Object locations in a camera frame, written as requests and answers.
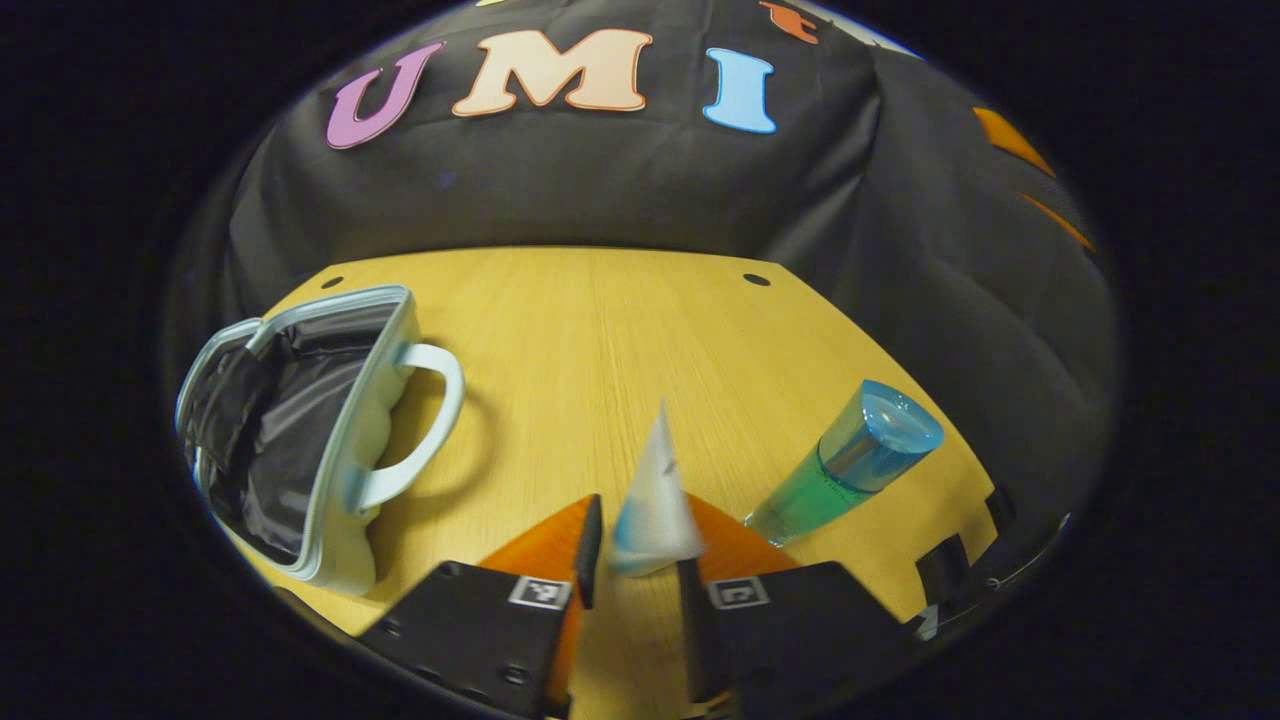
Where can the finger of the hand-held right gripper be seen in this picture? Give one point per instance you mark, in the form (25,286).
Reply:
(945,570)
(998,508)

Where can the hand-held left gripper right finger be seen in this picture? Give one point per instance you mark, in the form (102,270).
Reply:
(697,630)

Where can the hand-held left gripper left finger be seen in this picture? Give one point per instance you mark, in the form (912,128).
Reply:
(590,550)

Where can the white and blue tube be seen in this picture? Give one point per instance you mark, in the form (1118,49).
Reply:
(655,500)

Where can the translucent bottle with blue cap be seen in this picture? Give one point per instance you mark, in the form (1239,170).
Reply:
(850,450)

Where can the light blue suitcase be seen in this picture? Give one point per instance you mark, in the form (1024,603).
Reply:
(290,430)

